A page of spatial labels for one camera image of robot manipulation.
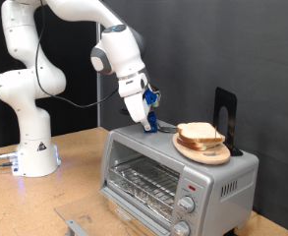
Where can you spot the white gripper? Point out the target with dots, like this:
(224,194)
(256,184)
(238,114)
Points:
(137,108)

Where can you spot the metal spatula with blue block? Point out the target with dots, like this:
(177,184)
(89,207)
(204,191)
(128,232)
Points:
(152,123)

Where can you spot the white bread slice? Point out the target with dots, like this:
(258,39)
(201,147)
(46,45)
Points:
(191,146)
(199,131)

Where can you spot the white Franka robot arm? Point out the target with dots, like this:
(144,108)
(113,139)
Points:
(28,85)

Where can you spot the silver oven knob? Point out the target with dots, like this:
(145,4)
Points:
(186,205)
(182,228)

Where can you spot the silver toaster oven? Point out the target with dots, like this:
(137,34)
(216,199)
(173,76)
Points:
(215,183)

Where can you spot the vertical metal pole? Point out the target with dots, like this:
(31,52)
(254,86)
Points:
(99,118)

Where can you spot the round wooden plate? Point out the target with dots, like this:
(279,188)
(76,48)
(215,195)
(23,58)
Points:
(209,157)

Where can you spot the black metal bookend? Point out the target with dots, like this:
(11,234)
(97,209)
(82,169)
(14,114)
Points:
(230,101)

